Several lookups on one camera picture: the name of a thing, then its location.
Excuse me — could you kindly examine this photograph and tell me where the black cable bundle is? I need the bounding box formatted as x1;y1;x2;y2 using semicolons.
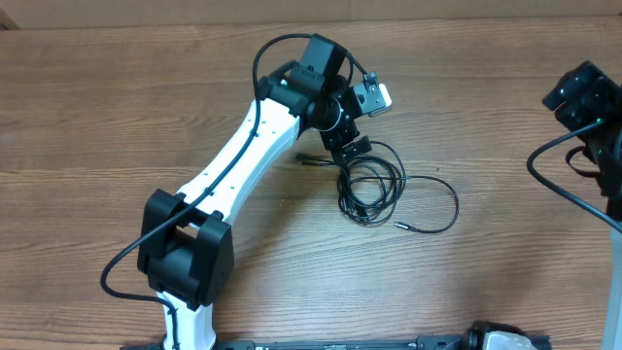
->
294;140;461;235

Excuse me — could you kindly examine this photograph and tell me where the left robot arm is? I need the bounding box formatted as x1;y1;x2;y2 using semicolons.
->
137;34;392;349

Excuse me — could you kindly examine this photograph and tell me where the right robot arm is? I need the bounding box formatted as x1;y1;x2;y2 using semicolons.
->
528;60;621;350

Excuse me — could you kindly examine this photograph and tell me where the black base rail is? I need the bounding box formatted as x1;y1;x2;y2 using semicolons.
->
121;320;553;350

